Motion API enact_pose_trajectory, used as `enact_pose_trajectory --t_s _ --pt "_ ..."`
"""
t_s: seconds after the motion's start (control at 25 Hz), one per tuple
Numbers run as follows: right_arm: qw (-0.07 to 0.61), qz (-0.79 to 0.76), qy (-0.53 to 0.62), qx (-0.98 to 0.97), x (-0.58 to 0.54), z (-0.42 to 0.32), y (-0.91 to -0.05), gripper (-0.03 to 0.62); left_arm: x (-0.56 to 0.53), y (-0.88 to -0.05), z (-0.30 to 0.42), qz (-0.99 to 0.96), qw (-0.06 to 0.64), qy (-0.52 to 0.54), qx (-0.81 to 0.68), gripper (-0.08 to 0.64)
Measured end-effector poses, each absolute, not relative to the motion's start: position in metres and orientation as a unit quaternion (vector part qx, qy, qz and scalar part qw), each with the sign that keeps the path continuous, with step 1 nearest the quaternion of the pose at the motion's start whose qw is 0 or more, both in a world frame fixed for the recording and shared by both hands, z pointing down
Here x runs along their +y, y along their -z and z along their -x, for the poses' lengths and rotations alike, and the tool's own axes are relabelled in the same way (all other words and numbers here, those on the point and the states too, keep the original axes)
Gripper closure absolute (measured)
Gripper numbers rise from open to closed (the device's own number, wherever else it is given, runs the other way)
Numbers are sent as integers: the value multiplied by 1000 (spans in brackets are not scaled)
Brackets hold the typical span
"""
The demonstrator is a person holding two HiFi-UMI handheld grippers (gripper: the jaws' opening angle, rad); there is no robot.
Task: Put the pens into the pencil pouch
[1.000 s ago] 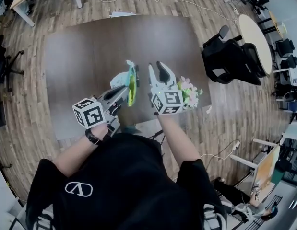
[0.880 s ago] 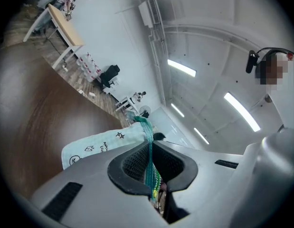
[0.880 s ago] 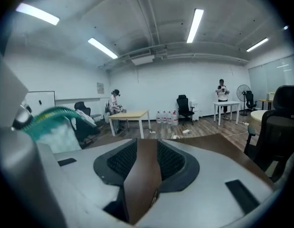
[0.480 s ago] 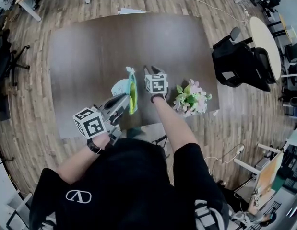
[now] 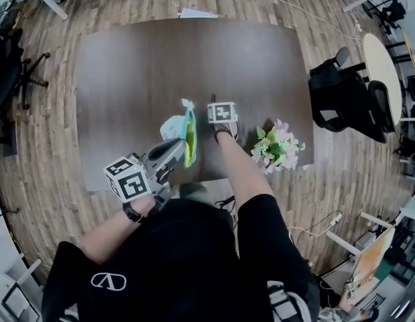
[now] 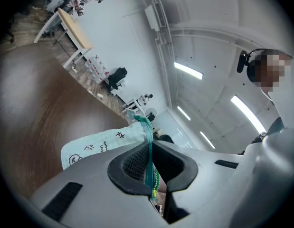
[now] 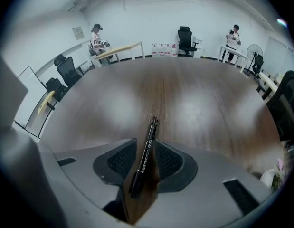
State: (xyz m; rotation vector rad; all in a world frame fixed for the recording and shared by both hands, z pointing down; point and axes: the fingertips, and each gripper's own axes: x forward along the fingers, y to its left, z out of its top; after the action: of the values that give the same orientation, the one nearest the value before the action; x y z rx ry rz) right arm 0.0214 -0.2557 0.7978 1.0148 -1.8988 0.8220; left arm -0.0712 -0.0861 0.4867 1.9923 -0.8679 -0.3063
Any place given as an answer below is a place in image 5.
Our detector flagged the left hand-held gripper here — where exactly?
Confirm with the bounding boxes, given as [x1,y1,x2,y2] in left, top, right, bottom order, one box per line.
[103,138,186,211]

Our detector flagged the white table foot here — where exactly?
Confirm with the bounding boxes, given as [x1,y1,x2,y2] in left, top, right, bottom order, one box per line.
[178,7,218,19]

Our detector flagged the person's grey trouser leg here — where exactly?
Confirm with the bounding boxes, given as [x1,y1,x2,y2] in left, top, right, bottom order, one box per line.
[178,182,217,203]

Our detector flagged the black wrist watch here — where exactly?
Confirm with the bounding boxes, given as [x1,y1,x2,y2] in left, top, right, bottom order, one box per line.
[122,201,144,224]

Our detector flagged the small yellow top desk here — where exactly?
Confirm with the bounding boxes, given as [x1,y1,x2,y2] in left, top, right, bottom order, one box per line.
[384,30,415,73]

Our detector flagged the black office chair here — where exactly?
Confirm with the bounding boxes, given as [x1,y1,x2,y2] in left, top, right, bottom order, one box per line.
[308,47,398,144]
[381,0,408,30]
[0,28,50,123]

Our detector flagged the long white cable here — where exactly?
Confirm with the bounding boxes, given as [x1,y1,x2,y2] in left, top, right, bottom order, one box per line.
[162,0,362,43]

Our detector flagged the round white table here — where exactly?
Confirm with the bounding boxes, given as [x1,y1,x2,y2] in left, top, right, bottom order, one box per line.
[362,33,403,132]

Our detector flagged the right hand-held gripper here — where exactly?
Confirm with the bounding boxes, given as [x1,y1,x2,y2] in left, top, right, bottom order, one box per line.
[207,101,240,140]

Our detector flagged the person's black t-shirt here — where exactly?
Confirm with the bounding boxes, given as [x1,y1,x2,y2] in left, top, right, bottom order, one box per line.
[41,193,324,322]

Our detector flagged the pink flowers in white pot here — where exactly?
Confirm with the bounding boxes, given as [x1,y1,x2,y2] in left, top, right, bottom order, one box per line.
[250,118,306,176]

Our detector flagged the person's right forearm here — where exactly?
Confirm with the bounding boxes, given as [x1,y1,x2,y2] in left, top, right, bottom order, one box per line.
[213,121,277,214]

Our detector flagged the person's left forearm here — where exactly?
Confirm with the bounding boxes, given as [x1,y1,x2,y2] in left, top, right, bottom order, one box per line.
[76,196,154,264]

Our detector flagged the light blue pencil pouch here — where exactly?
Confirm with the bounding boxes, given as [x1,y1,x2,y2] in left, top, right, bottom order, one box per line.
[159,98,198,169]

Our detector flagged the white frame wooden desk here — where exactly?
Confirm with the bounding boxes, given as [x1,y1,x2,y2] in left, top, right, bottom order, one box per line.
[326,211,398,288]

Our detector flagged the dark bead bracelet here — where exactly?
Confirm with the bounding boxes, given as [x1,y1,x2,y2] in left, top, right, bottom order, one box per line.
[213,128,237,144]

